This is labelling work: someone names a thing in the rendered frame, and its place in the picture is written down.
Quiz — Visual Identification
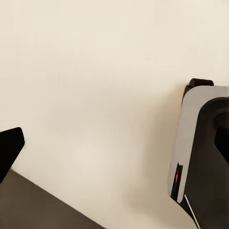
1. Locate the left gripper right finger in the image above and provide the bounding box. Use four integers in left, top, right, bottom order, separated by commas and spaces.
214, 127, 229, 165

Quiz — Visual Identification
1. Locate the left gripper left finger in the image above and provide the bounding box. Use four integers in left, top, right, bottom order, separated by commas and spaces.
0, 127, 25, 184

